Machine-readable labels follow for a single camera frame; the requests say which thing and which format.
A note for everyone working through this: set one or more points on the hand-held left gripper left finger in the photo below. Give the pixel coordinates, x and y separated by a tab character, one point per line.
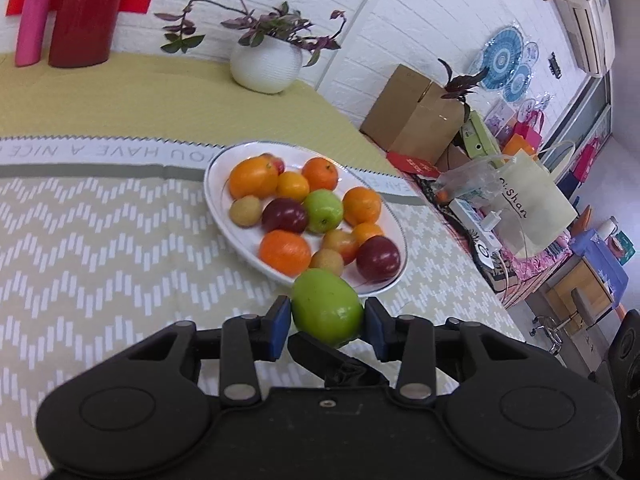
277	330

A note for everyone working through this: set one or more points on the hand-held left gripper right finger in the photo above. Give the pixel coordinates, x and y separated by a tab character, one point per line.
375	329

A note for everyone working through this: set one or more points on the large oval green apple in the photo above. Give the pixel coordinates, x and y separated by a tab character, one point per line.
327	310

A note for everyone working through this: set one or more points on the dark red plum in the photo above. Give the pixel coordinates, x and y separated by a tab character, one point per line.
284	215
378	258

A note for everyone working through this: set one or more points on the tangerine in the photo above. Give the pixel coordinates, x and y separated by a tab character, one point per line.
285	252
320	173

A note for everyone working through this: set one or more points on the small tan plum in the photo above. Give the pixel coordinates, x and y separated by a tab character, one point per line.
326	261
246	211

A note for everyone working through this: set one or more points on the red and yellow apple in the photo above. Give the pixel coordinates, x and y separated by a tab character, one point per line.
341	244

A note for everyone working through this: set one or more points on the small orange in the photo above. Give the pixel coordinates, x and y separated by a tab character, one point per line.
367	231
361	205

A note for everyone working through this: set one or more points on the medium orange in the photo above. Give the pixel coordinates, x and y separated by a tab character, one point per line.
293	186

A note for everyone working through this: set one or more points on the large orange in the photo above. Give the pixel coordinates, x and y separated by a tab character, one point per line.
252	177

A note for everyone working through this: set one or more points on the white plate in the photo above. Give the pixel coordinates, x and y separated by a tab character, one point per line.
217	182

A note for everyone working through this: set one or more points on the small red apple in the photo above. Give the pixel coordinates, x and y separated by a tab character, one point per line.
276	162

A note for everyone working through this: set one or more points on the chrome stool base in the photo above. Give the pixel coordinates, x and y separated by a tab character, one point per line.
552	327

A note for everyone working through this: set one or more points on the wooden cabinet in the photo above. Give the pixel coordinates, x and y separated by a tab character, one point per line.
565	285

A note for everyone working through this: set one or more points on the blue cloth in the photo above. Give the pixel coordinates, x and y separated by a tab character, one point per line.
600	265

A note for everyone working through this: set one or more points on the white power strip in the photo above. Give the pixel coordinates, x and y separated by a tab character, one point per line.
467	212

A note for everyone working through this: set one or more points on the white charger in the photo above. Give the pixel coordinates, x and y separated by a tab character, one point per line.
492	220

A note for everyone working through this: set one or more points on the red packet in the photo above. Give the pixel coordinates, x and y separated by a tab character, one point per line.
412	162

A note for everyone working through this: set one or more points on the clear plastic bag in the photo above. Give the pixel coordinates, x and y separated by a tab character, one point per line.
465	180

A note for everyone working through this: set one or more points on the white tote bag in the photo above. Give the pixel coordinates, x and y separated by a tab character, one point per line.
535	205

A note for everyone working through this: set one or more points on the green zigzag patterned tablecloth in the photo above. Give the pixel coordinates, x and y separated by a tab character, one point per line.
100	240

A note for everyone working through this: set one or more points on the red gift bag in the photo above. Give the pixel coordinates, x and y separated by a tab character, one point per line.
590	157

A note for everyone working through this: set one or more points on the brown cardboard box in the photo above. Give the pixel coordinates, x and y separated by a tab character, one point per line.
410	110

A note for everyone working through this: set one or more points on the green box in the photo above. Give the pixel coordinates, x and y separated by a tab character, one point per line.
480	132

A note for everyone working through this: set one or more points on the pink gift bag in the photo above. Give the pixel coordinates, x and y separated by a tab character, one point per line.
530	127

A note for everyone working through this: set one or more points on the dark purple leafy plant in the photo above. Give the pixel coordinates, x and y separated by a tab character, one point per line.
460	85

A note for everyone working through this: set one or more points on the purple plant in white pot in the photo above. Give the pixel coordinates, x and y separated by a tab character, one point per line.
265	67

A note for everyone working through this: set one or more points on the white air conditioner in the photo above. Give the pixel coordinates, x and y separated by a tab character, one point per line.
590	15

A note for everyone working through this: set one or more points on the red paper strip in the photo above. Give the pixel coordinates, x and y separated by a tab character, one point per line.
137	1

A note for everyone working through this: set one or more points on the red thermos jug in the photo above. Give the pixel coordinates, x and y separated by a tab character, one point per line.
85	15

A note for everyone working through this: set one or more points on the pink thermos bottle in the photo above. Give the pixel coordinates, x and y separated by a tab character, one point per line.
32	20

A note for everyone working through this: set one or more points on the medium blue round wall ornament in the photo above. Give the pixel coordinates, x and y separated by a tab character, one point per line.
517	82

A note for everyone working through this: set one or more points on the large blue round wall ornament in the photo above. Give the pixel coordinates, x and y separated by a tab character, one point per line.
502	52

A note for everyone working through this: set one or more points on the white wall pipe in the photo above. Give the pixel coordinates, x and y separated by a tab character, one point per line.
356	21

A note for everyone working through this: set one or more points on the small blue round wall ornament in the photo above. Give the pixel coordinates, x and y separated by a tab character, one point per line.
531	53

